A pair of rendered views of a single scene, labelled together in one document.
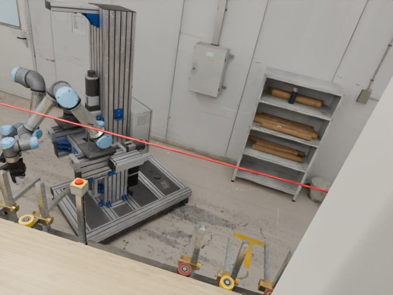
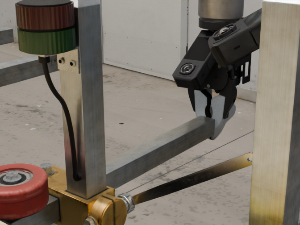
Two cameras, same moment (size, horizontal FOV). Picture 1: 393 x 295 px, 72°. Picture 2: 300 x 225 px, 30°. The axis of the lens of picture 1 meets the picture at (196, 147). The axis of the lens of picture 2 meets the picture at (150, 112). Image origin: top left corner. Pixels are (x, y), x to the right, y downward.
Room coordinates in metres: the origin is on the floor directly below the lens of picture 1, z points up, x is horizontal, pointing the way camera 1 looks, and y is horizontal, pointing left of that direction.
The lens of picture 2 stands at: (0.75, 0.97, 1.19)
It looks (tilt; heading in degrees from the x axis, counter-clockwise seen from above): 20 degrees down; 32
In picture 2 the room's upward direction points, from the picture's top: straight up
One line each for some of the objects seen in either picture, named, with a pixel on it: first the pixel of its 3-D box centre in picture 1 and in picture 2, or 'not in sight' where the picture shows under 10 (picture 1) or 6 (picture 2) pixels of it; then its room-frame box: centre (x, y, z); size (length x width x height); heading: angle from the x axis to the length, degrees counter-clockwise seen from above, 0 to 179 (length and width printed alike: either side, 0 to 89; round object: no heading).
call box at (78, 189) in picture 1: (79, 187); not in sight; (1.15, 0.61, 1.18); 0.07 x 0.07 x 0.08; 84
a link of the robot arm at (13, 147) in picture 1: (9, 147); not in sight; (1.31, 1.12, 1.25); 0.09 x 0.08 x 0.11; 131
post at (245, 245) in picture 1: (235, 269); not in sight; (1.04, -0.37, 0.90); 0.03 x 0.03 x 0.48; 84
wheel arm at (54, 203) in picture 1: (49, 208); not in sight; (1.28, 0.90, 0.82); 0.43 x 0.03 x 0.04; 174
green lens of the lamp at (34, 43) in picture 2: not in sight; (47, 37); (1.19, 1.37, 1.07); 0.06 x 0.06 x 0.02
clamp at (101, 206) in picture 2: not in sight; (73, 203); (1.24, 1.39, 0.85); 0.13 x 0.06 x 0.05; 84
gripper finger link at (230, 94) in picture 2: not in sight; (222, 92); (1.58, 1.35, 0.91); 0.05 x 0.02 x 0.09; 84
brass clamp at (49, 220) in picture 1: (42, 218); not in sight; (1.18, 0.89, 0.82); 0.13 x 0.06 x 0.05; 84
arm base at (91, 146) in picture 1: (96, 142); not in sight; (1.78, 0.78, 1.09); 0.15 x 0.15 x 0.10
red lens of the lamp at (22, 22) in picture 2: not in sight; (45, 13); (1.19, 1.37, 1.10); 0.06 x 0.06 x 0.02
